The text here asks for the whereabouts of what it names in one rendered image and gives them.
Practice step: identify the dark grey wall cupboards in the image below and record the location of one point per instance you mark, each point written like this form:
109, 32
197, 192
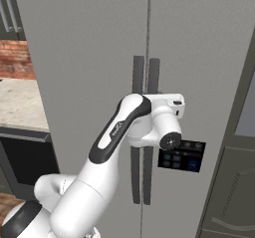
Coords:
10, 9

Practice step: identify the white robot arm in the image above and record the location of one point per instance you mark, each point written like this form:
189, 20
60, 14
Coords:
99, 182

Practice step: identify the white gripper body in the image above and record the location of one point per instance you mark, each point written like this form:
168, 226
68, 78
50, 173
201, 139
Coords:
161, 99

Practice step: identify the black fronted appliance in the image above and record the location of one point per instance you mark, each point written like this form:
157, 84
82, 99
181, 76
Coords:
30, 162

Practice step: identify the grey tall cabinet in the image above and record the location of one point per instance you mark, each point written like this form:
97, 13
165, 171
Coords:
232, 182

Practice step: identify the grey fridge door with panel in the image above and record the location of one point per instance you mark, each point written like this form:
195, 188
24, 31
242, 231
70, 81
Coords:
199, 49

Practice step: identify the grey freezer door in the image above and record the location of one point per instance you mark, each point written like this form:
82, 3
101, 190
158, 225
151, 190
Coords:
86, 49

